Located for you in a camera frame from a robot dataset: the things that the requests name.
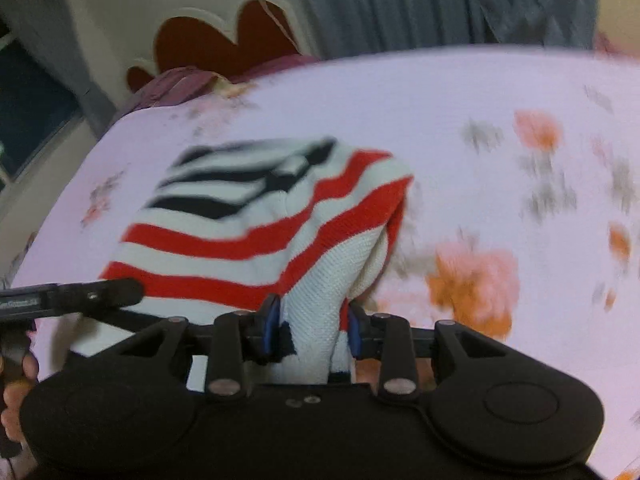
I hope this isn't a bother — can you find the striped knit child sweater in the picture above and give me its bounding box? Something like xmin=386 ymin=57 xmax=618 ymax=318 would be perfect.
xmin=102 ymin=138 xmax=413 ymax=384

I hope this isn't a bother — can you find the person's left hand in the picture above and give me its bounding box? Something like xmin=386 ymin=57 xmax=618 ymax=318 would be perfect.
xmin=1 ymin=352 xmax=39 ymax=442

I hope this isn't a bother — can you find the pink floral bed sheet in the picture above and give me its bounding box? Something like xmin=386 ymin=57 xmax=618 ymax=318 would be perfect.
xmin=15 ymin=49 xmax=639 ymax=479

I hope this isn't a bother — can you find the dark window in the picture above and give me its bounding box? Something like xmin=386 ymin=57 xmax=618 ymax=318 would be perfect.
xmin=0 ymin=24 xmax=82 ymax=188

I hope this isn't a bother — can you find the purple pink pillow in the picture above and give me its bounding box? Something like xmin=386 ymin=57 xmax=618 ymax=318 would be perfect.
xmin=108 ymin=54 xmax=320 ymax=127

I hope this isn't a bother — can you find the red white scalloped headboard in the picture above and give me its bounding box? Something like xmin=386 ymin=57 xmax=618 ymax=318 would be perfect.
xmin=124 ymin=0 xmax=306 ymax=94

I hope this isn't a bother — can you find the blue-grey curtain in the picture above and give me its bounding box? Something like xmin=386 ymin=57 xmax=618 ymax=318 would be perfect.
xmin=304 ymin=0 xmax=598 ymax=58

